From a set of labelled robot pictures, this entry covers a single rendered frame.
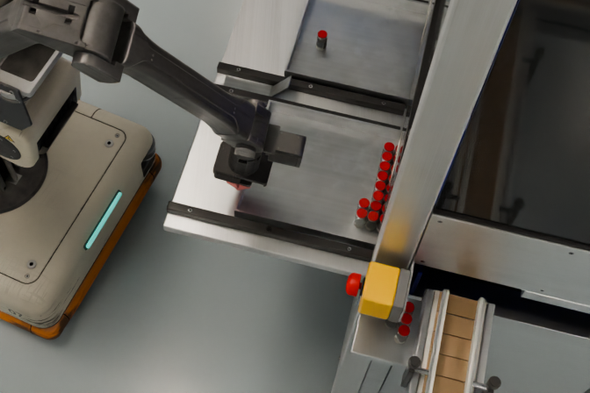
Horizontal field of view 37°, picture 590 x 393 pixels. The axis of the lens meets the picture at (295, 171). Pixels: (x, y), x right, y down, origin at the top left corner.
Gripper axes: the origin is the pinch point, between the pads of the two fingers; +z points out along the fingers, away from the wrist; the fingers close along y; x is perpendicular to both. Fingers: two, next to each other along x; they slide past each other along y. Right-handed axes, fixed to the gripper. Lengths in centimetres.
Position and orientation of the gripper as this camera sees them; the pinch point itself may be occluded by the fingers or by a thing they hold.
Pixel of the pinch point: (239, 185)
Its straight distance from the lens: 171.4
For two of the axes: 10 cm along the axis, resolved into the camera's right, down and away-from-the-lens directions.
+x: 2.1, -8.4, 5.0
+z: -1.5, 4.8, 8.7
